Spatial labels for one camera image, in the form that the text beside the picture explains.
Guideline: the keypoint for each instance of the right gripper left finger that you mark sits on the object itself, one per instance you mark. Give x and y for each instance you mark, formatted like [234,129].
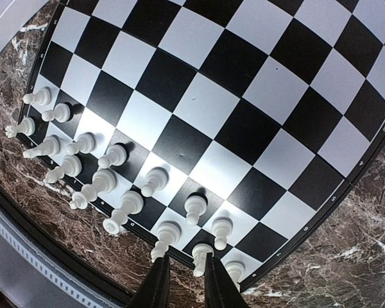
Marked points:
[155,289]

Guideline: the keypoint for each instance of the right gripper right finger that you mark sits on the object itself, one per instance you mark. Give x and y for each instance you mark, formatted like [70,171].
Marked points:
[220,290]

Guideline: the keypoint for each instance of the white rook corner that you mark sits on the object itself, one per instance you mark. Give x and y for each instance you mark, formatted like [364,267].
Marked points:
[235,270]
[26,127]

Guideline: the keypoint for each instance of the white pawn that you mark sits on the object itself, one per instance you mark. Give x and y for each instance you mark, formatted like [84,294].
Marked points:
[42,97]
[221,229]
[195,206]
[156,179]
[116,155]
[60,113]

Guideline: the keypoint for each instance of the black white chessboard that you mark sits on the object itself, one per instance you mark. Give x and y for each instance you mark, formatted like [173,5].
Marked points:
[270,110]

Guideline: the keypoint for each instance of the white plastic divided tray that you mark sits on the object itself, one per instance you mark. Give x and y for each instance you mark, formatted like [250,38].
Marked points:
[14,15]

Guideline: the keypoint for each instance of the white slotted cable duct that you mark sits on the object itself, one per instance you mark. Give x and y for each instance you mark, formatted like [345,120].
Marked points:
[29,279]

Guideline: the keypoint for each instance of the black front rail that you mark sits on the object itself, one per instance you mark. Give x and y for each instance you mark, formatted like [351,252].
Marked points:
[60,256]

